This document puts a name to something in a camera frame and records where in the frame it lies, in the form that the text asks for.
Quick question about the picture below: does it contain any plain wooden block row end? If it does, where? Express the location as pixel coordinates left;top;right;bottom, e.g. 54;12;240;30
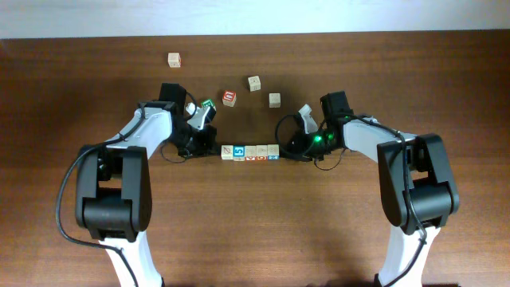
221;145;233;160

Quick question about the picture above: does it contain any ice cream wooden block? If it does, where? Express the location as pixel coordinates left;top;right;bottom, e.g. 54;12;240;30
245;146;257;161

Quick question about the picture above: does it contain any blue K wooden block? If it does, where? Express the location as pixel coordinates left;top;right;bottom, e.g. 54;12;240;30
267;144;280;160

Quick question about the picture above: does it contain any red I wooden block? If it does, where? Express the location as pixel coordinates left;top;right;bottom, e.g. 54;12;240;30
256;145;268;160

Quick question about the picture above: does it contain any green N wooden block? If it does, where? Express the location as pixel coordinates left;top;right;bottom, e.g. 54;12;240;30
269;93;281;108

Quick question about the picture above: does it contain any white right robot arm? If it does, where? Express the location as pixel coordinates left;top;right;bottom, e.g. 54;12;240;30
279;91;460;286

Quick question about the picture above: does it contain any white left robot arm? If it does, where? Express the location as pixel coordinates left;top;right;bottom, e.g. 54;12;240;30
75;84;218;286

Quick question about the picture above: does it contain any green B wooden block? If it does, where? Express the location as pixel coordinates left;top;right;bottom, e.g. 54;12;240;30
201;99;216;112

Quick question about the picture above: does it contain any red U wooden block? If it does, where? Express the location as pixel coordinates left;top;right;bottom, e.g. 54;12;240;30
222;90;237;107

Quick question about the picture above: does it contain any green R wooden block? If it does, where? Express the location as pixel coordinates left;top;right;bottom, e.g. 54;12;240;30
248;76;261;92

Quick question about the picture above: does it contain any plain wooden block far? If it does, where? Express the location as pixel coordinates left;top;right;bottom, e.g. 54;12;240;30
167;53;182;69

